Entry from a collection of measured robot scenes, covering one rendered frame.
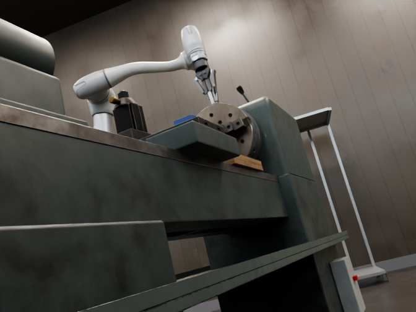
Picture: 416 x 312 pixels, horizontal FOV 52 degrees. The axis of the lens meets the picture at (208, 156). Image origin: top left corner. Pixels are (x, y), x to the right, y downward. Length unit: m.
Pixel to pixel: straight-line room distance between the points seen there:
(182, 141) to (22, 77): 0.41
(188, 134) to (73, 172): 0.41
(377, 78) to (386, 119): 0.51
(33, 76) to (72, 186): 0.27
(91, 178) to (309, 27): 5.29
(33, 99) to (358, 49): 5.15
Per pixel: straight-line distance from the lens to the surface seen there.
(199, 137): 1.07
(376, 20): 5.94
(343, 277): 2.16
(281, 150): 1.95
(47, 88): 0.93
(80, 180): 0.75
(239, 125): 1.81
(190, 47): 2.22
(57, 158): 0.73
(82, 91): 2.25
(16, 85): 0.87
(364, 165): 5.39
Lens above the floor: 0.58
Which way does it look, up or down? 14 degrees up
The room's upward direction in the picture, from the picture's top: 14 degrees counter-clockwise
